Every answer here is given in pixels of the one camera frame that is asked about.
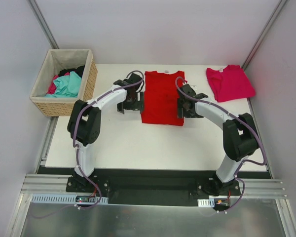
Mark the left white cable duct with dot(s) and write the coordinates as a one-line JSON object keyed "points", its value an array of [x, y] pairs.
{"points": [[68, 199]]}

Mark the magenta t shirt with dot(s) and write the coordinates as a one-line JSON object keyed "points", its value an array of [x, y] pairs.
{"points": [[229, 83]]}

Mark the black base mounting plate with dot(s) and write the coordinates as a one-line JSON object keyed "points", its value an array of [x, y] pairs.
{"points": [[147, 187]]}

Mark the aluminium frame rail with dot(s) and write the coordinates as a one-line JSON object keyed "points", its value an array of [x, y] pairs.
{"points": [[44, 183]]}

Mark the teal t shirt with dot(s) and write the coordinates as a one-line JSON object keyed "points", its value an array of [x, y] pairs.
{"points": [[72, 83]]}

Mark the pink t shirt in basket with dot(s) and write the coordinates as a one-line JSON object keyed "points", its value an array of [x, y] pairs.
{"points": [[57, 86]]}

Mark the wicker basket with cloth liner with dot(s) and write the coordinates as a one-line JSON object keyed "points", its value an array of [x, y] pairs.
{"points": [[55, 61]]}

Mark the red t shirt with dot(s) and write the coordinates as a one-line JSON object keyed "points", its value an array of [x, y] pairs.
{"points": [[160, 99]]}

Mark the black t shirt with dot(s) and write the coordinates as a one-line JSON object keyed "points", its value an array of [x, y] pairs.
{"points": [[79, 71]]}

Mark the white cable duct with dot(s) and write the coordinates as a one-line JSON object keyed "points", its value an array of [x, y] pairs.
{"points": [[68, 199], [206, 202]]}

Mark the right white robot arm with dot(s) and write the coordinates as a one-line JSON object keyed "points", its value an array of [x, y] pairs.
{"points": [[238, 134]]}

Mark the right white cable duct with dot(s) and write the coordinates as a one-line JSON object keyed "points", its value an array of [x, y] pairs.
{"points": [[206, 202]]}

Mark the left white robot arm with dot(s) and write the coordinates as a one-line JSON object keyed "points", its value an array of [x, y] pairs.
{"points": [[85, 121]]}

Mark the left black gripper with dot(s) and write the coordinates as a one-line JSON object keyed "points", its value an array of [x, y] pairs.
{"points": [[131, 106]]}

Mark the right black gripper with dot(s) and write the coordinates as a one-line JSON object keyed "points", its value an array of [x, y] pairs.
{"points": [[187, 112]]}

